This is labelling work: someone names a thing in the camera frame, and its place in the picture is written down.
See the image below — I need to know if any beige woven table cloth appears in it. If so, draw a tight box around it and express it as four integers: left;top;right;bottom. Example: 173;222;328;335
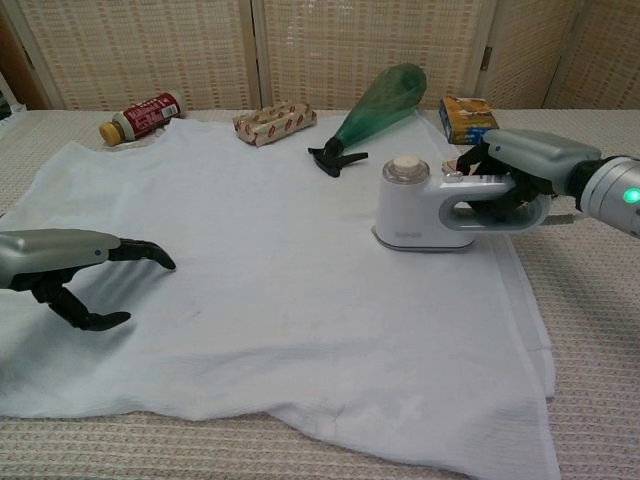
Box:
0;105;640;480

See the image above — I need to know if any woven folding screen panel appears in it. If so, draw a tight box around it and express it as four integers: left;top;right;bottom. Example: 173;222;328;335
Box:
482;0;581;109
249;0;494;111
0;0;261;111
547;0;640;109

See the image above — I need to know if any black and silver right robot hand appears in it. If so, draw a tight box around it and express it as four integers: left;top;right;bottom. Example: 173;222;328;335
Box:
452;128;601;224

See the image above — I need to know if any green spray bottle black trigger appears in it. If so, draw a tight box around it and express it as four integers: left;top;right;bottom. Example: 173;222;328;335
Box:
307;63;429;179

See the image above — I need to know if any yellow and blue carton box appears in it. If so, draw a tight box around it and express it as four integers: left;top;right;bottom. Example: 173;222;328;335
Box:
438;95;501;146

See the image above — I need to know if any red label bottle yellow cap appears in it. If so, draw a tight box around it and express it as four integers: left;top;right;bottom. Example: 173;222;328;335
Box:
98;88;185;147

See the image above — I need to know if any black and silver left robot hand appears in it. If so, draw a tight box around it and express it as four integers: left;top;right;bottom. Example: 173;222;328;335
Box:
0;228;177;332

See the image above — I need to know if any white handheld iron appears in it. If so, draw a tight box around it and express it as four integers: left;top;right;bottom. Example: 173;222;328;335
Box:
370;155;552;254

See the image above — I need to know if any red patterned wrapped box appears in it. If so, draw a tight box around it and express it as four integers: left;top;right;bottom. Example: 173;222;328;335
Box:
232;99;319;148

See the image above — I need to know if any white cloth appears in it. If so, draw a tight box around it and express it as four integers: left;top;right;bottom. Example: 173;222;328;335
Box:
0;115;561;480

